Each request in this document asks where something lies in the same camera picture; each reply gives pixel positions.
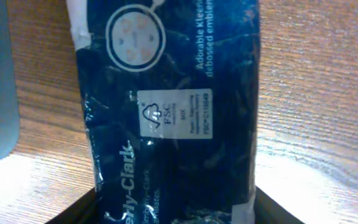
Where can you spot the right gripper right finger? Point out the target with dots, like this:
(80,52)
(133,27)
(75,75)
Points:
(268,211)

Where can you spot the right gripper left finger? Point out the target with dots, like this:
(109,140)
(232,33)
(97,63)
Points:
(83,211)

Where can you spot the blue tissue box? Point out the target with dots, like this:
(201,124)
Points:
(169,91)

